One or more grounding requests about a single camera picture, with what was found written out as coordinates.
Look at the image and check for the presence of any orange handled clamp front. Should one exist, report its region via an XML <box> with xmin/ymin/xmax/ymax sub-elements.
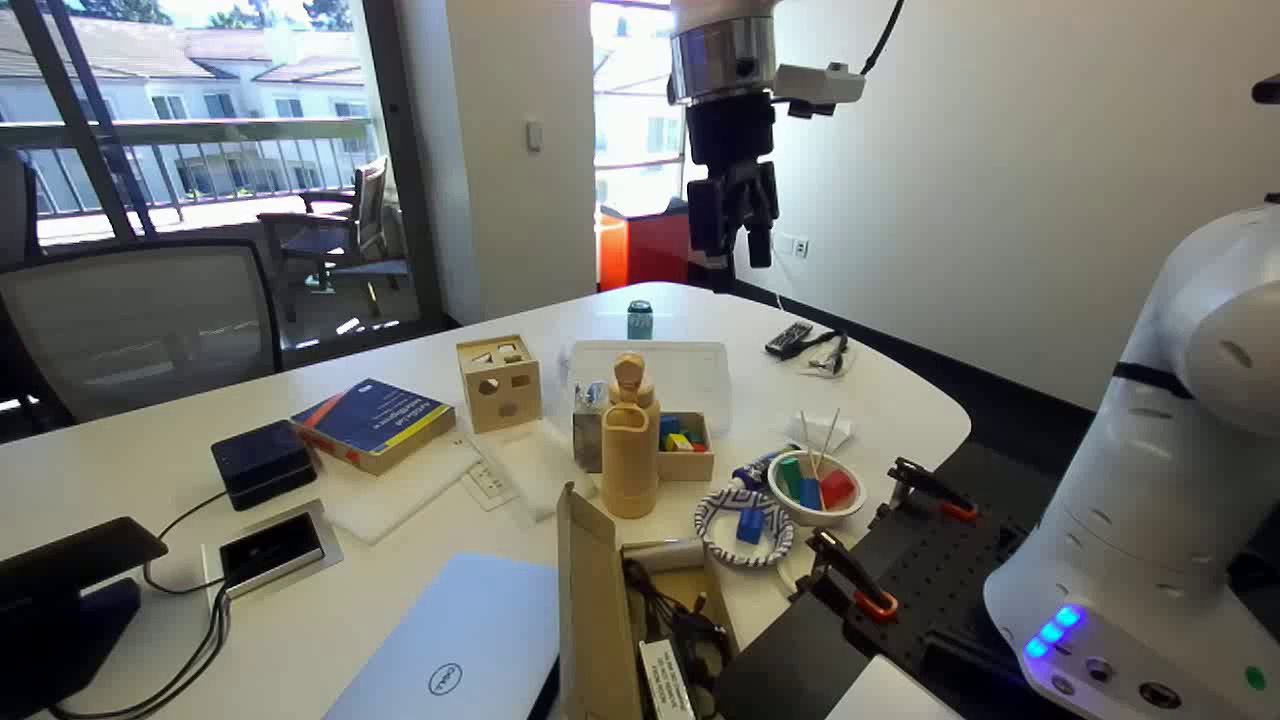
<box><xmin>810</xmin><ymin>527</ymin><xmax>902</xmax><ymax>619</ymax></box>

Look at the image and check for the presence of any black phone on pad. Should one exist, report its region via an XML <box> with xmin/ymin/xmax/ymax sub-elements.
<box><xmin>210</xmin><ymin>506</ymin><xmax>341</xmax><ymax>597</ymax></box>

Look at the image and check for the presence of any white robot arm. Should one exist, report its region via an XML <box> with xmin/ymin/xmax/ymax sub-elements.
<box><xmin>671</xmin><ymin>0</ymin><xmax>1280</xmax><ymax>720</ymax></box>

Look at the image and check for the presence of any teal can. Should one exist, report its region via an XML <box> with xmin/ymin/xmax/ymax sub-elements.
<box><xmin>627</xmin><ymin>301</ymin><xmax>652</xmax><ymax>342</ymax></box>

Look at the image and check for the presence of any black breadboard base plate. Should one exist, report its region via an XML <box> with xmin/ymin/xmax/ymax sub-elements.
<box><xmin>716</xmin><ymin>446</ymin><xmax>1086</xmax><ymax>720</ymax></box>

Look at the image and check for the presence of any orange handled clamp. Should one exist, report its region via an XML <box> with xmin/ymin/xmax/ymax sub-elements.
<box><xmin>888</xmin><ymin>455</ymin><xmax>980</xmax><ymax>525</ymax></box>
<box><xmin>810</xmin><ymin>527</ymin><xmax>902</xmax><ymax>619</ymax></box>

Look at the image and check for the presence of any black square device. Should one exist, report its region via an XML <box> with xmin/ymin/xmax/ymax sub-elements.
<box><xmin>213</xmin><ymin>421</ymin><xmax>315</xmax><ymax>512</ymax></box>

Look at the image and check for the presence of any orange handled clamp rear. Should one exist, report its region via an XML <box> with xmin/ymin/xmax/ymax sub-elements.
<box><xmin>888</xmin><ymin>455</ymin><xmax>980</xmax><ymax>525</ymax></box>

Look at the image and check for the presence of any wooden shape sorter box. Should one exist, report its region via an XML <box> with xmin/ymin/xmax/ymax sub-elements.
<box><xmin>456</xmin><ymin>337</ymin><xmax>540</xmax><ymax>432</ymax></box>

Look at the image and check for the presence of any outdoor patio chair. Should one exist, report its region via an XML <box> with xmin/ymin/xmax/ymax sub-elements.
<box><xmin>262</xmin><ymin>155</ymin><xmax>414</xmax><ymax>329</ymax></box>

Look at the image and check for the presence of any white bowl with blocks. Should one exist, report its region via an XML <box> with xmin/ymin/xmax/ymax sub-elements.
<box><xmin>767</xmin><ymin>450</ymin><xmax>864</xmax><ymax>527</ymax></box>

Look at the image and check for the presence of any black remote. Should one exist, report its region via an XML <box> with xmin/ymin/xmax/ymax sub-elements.
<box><xmin>766</xmin><ymin>326</ymin><xmax>813</xmax><ymax>361</ymax></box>

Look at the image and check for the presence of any black monitor stand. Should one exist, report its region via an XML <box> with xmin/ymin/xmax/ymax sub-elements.
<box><xmin>0</xmin><ymin>515</ymin><xmax>164</xmax><ymax>720</ymax></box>

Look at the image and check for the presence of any blue and yellow book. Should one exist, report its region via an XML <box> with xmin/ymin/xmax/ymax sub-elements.
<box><xmin>291</xmin><ymin>381</ymin><xmax>456</xmax><ymax>477</ymax></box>

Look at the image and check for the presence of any clear plastic container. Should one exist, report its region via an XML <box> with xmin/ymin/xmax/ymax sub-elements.
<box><xmin>574</xmin><ymin>386</ymin><xmax>606</xmax><ymax>473</ymax></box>

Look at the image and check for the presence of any blue patterned plate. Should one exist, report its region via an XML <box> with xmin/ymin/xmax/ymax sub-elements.
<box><xmin>692</xmin><ymin>490</ymin><xmax>792</xmax><ymax>573</ymax></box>

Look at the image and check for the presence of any grey mesh office chair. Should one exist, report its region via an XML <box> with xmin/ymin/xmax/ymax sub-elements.
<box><xmin>0</xmin><ymin>241</ymin><xmax>279</xmax><ymax>421</ymax></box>

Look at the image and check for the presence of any tall wooden bottle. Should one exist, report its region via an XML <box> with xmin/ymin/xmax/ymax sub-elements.
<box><xmin>601</xmin><ymin>356</ymin><xmax>662</xmax><ymax>520</ymax></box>

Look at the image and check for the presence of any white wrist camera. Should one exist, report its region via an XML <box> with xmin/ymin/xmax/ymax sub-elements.
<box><xmin>771</xmin><ymin>63</ymin><xmax>864</xmax><ymax>120</ymax></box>

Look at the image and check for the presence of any silver laptop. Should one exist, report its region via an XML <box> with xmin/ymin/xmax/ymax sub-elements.
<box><xmin>325</xmin><ymin>556</ymin><xmax>560</xmax><ymax>720</ymax></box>

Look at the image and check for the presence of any open cardboard box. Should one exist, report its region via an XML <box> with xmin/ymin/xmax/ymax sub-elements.
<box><xmin>558</xmin><ymin>490</ymin><xmax>736</xmax><ymax>720</ymax></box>

